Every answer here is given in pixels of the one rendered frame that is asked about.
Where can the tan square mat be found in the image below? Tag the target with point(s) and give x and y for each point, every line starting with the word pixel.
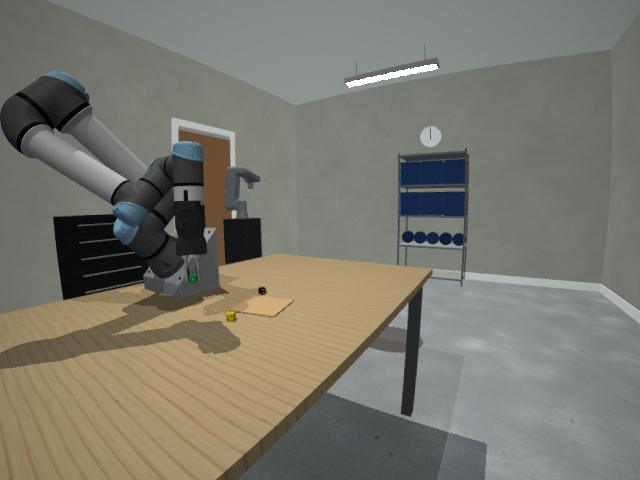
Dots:
pixel 262 306

